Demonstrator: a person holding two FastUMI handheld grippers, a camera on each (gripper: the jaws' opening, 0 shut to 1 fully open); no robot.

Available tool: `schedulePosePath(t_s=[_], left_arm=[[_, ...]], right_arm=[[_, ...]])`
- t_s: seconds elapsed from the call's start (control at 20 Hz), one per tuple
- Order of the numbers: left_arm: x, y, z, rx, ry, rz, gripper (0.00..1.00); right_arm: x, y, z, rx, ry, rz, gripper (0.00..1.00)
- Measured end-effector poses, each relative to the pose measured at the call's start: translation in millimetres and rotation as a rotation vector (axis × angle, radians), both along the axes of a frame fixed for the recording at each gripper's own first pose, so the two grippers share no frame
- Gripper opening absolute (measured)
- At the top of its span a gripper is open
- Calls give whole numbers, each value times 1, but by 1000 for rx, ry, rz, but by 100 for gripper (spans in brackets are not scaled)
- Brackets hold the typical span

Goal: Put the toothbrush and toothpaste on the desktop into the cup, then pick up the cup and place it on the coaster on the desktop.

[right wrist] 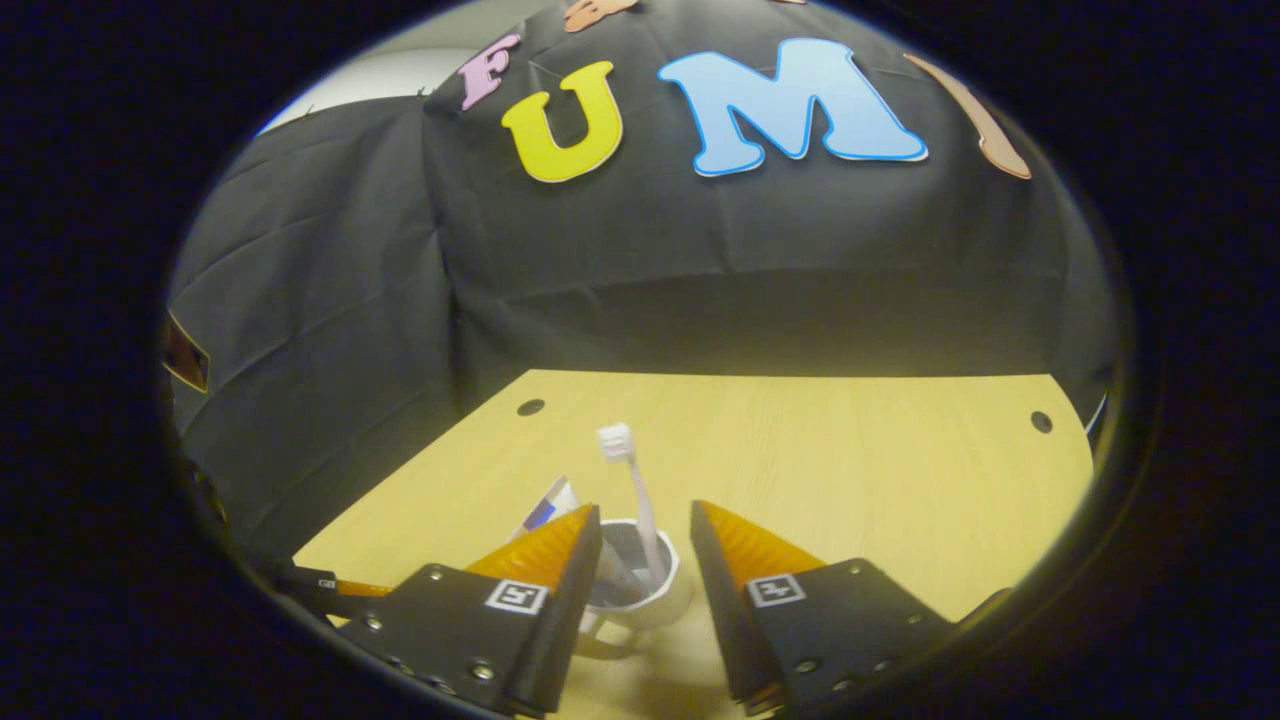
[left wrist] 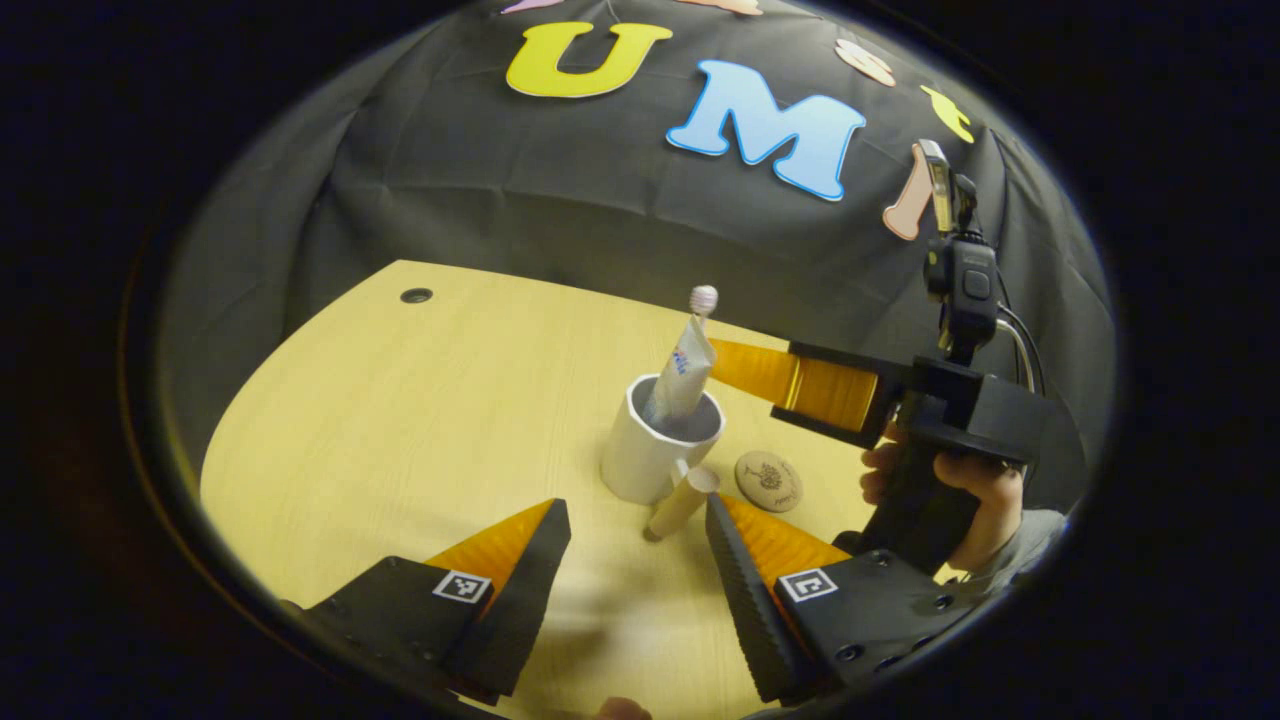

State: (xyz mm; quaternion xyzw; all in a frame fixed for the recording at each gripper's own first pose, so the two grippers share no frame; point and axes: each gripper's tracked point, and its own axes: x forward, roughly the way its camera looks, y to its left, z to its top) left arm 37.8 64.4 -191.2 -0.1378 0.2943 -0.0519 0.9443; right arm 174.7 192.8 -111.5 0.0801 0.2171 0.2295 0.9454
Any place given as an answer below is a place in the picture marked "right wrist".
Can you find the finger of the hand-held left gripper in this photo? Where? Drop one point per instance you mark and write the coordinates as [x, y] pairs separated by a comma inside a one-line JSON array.
[[320, 590]]

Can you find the wooden desktop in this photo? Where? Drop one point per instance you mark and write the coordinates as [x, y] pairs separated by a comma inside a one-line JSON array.
[[850, 470]]

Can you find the white cup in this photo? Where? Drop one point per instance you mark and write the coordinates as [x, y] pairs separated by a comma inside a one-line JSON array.
[[660, 605]]

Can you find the white pink toothbrush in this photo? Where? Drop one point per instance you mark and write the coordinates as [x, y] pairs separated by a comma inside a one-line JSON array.
[[640, 510]]

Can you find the white toothpaste tube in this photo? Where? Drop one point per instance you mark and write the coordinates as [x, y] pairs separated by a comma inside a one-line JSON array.
[[548, 508]]

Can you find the black backdrop cloth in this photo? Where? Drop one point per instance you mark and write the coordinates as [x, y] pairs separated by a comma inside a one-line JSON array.
[[700, 260]]

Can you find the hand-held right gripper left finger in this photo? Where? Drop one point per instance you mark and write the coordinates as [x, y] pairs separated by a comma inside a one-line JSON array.
[[570, 610]]

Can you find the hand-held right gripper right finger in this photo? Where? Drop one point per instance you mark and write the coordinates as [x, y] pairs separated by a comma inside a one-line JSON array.
[[725, 610]]

